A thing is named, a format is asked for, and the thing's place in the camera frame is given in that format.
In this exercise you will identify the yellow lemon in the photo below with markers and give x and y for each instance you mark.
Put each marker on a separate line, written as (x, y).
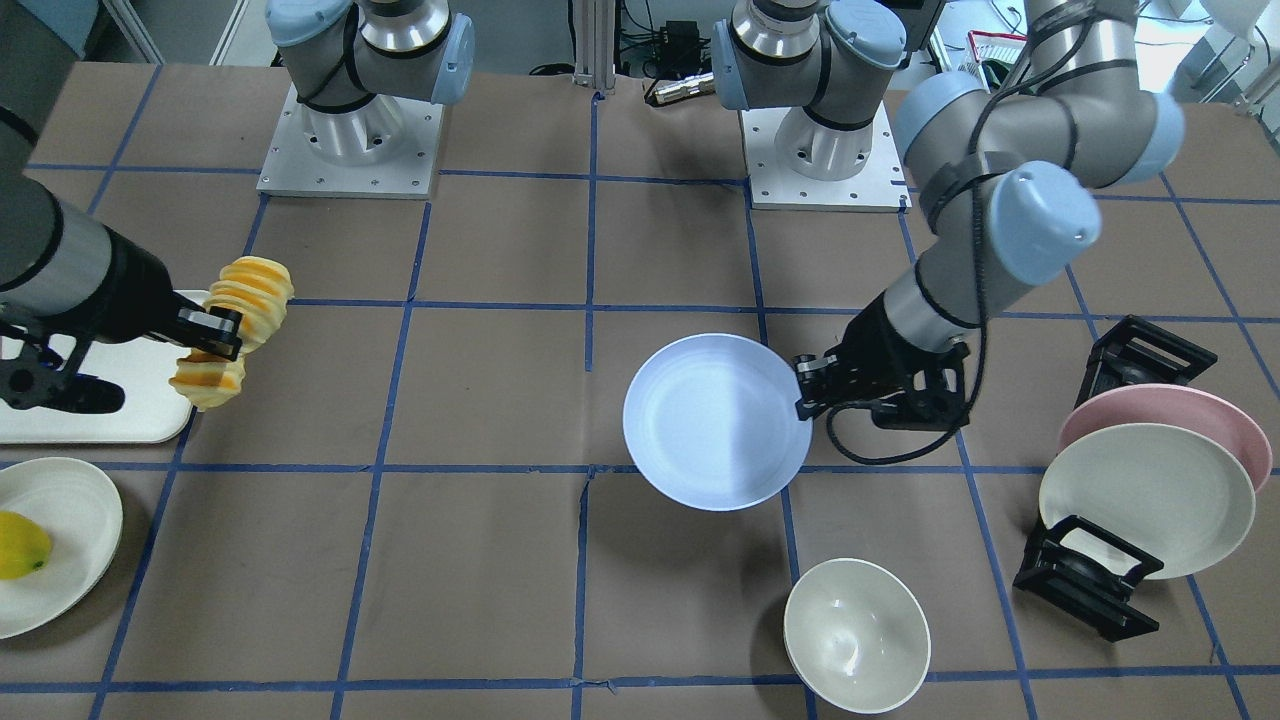
(25, 546)

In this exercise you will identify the cream plate under lemon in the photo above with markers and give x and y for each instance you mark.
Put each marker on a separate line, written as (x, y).
(78, 505)

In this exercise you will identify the black dish rack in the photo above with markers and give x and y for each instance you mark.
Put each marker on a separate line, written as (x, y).
(1134, 351)

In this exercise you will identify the blue plate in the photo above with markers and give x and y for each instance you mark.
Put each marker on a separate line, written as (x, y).
(710, 422)

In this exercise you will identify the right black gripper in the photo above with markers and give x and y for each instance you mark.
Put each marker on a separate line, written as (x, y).
(138, 292)

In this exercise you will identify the white rectangular tray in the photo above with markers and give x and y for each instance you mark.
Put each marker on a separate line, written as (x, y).
(61, 382)

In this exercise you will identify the red wire basket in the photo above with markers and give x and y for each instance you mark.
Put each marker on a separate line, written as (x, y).
(991, 57)

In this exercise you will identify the cream bowl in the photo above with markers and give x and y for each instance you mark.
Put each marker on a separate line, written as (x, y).
(857, 636)

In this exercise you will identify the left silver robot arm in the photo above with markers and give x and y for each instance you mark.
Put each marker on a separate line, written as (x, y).
(1005, 177)

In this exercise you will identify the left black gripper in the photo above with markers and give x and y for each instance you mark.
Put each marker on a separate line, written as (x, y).
(874, 343)

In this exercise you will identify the aluminium frame post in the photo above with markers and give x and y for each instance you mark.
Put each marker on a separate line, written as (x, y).
(594, 33)

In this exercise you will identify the pink plate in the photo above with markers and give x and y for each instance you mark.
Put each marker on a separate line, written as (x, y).
(1179, 406)

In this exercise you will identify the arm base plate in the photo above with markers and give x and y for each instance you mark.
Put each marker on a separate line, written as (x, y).
(386, 150)
(795, 164)

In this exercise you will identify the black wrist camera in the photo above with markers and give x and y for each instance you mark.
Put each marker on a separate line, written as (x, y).
(928, 390)

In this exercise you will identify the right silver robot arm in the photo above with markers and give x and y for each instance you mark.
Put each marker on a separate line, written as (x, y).
(65, 273)

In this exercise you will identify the cream plate in rack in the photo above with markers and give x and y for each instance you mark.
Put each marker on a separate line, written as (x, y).
(1171, 492)

